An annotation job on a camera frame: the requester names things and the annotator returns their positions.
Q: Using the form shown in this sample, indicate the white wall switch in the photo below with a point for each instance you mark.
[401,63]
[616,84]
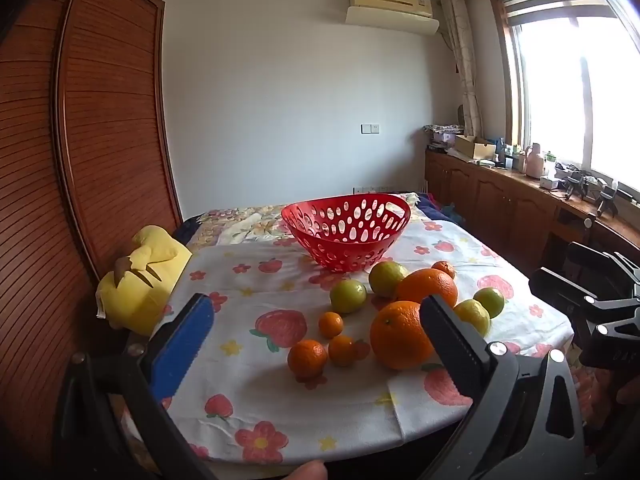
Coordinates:
[370,128]

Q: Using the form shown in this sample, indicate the large orange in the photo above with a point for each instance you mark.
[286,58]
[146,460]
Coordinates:
[402,335]
[425,287]

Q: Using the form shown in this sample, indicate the brown slatted wooden wardrobe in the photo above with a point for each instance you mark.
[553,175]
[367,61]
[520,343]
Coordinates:
[75,160]

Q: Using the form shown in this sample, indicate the wooden framed window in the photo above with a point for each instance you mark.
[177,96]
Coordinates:
[565,85]

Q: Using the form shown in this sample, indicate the dark blue blanket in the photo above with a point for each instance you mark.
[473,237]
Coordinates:
[440,207]

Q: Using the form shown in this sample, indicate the yellow plush toy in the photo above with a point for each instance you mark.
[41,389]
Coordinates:
[142,280]

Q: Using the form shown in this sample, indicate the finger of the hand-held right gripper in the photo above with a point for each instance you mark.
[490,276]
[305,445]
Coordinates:
[565,287]
[607,262]

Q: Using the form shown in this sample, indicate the open cardboard box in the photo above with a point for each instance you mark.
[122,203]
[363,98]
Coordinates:
[475,147]

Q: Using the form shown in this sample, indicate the white wall socket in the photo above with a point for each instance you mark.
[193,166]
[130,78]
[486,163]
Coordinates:
[372,190]

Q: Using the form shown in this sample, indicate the small white box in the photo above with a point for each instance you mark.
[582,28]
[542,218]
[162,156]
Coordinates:
[550,182]

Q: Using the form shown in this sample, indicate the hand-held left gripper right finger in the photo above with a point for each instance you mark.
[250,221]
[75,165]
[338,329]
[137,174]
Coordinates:
[447,347]

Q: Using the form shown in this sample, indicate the strawberry print white tablecloth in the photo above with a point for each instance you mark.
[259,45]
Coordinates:
[260,395]

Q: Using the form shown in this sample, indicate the teal cloth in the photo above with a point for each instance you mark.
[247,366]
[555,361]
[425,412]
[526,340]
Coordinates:
[451,208]

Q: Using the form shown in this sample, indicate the pink plastic bottle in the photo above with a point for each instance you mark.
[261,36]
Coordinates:
[535,162]

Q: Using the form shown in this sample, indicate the small mandarin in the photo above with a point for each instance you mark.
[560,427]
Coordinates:
[331,324]
[307,358]
[342,350]
[444,268]

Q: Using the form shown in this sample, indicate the patterned white curtain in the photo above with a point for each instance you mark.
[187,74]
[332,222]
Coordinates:
[465,60]

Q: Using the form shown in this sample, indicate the pile of folded cloths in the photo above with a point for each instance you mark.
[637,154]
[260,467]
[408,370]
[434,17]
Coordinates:
[445,129]

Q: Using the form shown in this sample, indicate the black gripper stand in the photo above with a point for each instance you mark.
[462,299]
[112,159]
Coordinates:
[607,201]
[576,184]

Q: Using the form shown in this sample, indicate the person's left hand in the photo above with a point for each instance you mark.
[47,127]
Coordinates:
[310,471]

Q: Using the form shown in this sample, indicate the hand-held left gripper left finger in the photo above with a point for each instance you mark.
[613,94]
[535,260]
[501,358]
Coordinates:
[182,342]

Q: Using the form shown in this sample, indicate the wall air conditioner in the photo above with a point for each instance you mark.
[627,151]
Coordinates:
[392,10]

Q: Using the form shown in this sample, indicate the long wooden cabinet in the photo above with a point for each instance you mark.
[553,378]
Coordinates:
[500,205]

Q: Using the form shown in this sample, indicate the red perforated plastic basket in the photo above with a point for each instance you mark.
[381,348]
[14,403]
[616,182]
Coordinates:
[345,232]

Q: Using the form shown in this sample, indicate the green round citrus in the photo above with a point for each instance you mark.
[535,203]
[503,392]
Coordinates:
[387,277]
[348,296]
[490,301]

